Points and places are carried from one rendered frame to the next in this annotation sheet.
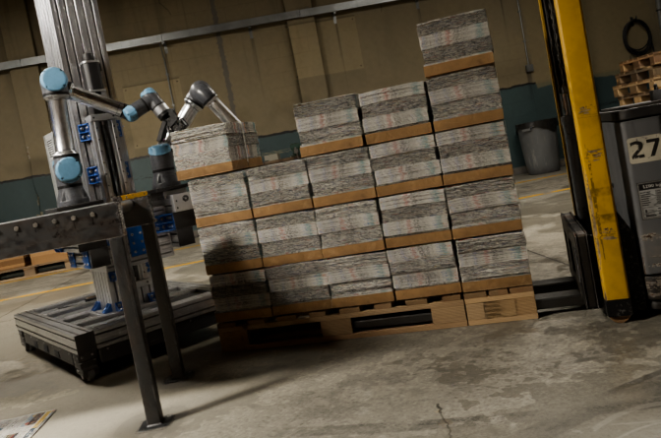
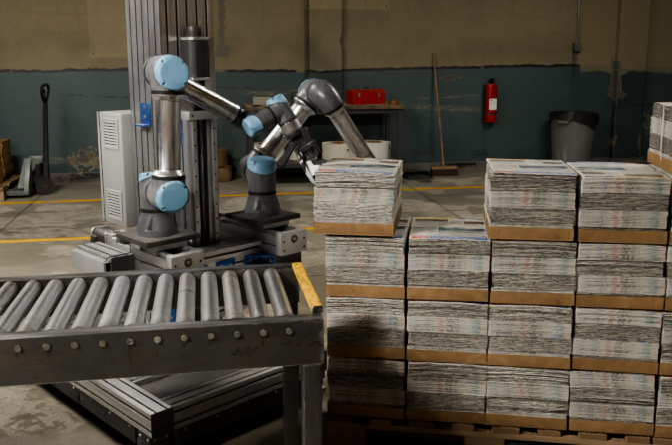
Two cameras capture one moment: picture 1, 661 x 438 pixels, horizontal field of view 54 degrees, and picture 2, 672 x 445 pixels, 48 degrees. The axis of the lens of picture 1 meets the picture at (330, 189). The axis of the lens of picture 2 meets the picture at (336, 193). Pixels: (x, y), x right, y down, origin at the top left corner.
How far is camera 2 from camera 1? 1.19 m
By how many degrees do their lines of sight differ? 10
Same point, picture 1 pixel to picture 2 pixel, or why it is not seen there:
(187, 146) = (335, 192)
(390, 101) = (621, 195)
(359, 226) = (544, 337)
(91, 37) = (198, 2)
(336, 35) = not seen: outside the picture
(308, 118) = (508, 192)
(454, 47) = not seen: outside the picture
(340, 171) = (534, 266)
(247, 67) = not seen: outside the picture
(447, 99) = not seen: outside the picture
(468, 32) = not seen: outside the picture
